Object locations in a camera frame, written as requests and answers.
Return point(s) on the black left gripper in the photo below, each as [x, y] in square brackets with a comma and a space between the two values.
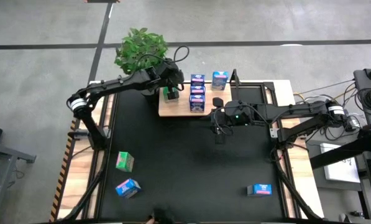
[169, 76]

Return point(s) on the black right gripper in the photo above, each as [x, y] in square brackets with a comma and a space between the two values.
[219, 118]

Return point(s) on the Apple Jacks cereal box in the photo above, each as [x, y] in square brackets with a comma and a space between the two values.
[125, 161]
[166, 99]

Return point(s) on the Rice Krispies cereal box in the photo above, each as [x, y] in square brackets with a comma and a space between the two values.
[127, 188]
[220, 80]
[261, 189]

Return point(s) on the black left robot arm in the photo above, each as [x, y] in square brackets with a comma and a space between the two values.
[117, 85]

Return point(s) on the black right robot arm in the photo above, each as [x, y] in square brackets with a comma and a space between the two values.
[297, 110]

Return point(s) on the wooden shelf board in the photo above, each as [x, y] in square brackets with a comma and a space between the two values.
[179, 109]

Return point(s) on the green potted plant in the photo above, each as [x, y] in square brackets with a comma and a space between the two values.
[138, 49]

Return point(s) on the black table mat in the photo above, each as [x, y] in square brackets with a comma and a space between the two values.
[188, 180]

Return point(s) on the black support beam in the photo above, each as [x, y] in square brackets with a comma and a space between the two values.
[337, 154]

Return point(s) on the person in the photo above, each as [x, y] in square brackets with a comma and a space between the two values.
[150, 221]

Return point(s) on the white flat box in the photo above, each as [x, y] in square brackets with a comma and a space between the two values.
[340, 168]

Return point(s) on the grey side desk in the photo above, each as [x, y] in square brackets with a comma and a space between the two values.
[360, 81]

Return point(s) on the yellow black hazard tape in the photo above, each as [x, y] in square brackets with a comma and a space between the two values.
[61, 183]

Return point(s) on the grey metal table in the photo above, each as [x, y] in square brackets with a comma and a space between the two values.
[5, 152]

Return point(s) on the white metal bracket plate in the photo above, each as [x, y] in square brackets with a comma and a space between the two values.
[273, 133]

